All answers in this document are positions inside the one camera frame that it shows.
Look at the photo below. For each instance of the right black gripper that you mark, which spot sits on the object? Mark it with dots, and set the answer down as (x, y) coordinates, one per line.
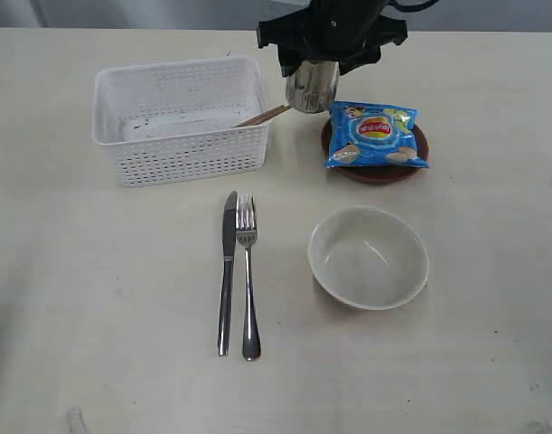
(350, 33)

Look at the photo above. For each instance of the stainless steel cup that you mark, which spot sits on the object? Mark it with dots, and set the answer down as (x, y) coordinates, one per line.
(312, 87)

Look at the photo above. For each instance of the blue chips bag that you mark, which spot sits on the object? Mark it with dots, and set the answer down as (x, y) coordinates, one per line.
(366, 134)

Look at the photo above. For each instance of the dark brown round plate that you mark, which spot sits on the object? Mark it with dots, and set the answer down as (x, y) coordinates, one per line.
(382, 175)

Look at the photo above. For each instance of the white perforated plastic basket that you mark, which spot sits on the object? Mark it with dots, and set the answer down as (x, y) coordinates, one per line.
(180, 121)

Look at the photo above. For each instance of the silver table knife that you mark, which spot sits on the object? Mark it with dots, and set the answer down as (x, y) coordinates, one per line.
(228, 245)

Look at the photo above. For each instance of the pale green ceramic bowl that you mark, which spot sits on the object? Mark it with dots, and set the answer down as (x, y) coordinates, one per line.
(368, 259)

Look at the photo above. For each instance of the silver fork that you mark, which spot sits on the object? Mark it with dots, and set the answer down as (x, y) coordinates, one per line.
(246, 236)

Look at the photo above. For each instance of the upper wooden chopstick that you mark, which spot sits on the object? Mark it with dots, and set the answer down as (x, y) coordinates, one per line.
(262, 116)

